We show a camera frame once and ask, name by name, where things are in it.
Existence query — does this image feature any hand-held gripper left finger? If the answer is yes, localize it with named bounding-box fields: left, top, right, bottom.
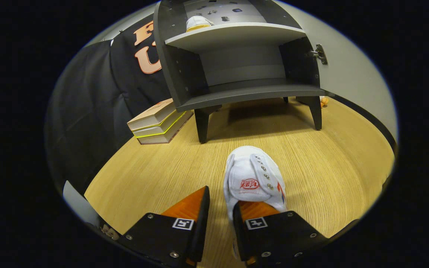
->
left=120, top=185, right=210, bottom=268

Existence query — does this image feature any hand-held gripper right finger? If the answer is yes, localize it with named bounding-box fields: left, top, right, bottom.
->
left=232, top=201, right=328, bottom=267

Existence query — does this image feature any white canvas shoe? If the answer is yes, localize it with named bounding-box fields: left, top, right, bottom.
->
left=185, top=16, right=215, bottom=32
left=223, top=145, right=287, bottom=224

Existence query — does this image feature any grey shoe cabinet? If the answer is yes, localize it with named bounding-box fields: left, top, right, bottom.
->
left=153, top=0, right=336, bottom=144

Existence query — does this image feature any black backdrop cloth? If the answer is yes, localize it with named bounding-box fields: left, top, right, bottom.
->
left=45, top=17, right=174, bottom=194

